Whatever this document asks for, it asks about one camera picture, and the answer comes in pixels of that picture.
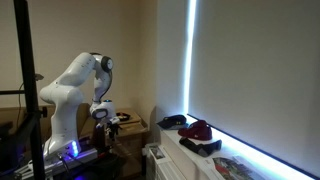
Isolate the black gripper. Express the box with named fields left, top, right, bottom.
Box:
left=105, top=122, right=120, bottom=140

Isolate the thin wooden drawer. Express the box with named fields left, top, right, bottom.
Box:
left=114, top=121, right=150, bottom=139

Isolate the light wooden drawer cabinet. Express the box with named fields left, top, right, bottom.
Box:
left=113, top=107, right=150, bottom=178

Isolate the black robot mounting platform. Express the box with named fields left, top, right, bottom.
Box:
left=13, top=137, right=128, bottom=180

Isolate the brown leather sofa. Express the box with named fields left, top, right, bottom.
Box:
left=0, top=102, right=98, bottom=148

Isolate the small photo booklet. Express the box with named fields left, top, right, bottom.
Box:
left=150, top=146, right=167, bottom=161

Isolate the navy baseball cap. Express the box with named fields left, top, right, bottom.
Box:
left=156, top=114, right=189, bottom=131

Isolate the white window sill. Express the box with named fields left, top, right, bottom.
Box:
left=155, top=114, right=304, bottom=180

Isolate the maroon baseball cap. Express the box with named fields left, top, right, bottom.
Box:
left=177, top=119, right=214, bottom=142

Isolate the printed magazine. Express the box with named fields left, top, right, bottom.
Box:
left=203, top=155, right=269, bottom=180

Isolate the grey window roller blind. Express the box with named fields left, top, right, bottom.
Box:
left=187, top=0, right=320, bottom=180

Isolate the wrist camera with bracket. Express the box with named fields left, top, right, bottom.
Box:
left=96, top=115, right=122, bottom=129

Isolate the black ring-shaped object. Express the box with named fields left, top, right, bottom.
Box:
left=115, top=111, right=132, bottom=122

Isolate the aluminium extrusion rail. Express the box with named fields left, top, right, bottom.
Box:
left=44, top=147, right=100, bottom=174

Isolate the black camera stand pole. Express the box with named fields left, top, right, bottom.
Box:
left=0, top=0, right=48, bottom=180

